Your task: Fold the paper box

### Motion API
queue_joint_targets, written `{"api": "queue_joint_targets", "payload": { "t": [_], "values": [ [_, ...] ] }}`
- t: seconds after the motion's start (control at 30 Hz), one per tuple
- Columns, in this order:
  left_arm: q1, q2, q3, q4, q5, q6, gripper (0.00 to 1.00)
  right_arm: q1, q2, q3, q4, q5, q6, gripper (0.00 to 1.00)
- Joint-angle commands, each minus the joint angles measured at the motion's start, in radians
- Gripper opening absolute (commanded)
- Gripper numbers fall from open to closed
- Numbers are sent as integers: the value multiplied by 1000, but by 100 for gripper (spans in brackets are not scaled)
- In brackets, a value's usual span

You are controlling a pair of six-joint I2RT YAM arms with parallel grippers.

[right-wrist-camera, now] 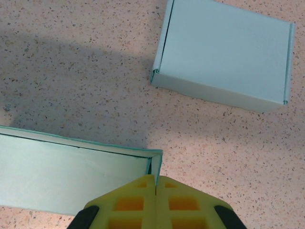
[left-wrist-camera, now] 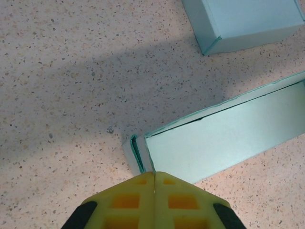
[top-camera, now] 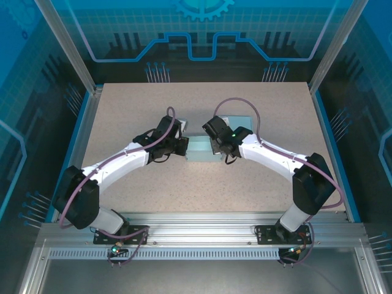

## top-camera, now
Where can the blue table edge strip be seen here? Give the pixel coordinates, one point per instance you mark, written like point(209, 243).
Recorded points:
point(73, 137)
point(335, 153)

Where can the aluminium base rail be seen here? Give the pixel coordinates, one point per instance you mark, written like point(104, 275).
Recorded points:
point(199, 229)

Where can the small connector with green light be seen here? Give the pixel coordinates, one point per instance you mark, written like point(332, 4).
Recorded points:
point(115, 249)
point(295, 250)

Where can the aluminium frame post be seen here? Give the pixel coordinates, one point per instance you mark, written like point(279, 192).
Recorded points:
point(73, 46)
point(334, 46)

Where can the aluminium lower frame bar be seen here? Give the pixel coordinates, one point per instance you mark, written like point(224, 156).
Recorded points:
point(370, 275)
point(33, 275)

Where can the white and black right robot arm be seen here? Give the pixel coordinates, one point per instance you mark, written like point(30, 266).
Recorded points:
point(275, 153)

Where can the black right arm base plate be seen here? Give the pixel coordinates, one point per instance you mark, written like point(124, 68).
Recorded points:
point(263, 234)

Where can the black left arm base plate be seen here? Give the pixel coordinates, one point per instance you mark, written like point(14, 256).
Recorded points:
point(99, 240)

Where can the aluminium side rail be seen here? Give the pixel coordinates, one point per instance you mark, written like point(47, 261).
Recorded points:
point(87, 122)

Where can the light blue paper box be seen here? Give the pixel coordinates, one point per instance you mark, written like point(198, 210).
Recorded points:
point(199, 150)
point(242, 121)

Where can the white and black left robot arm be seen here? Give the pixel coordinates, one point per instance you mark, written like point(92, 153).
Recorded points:
point(116, 165)

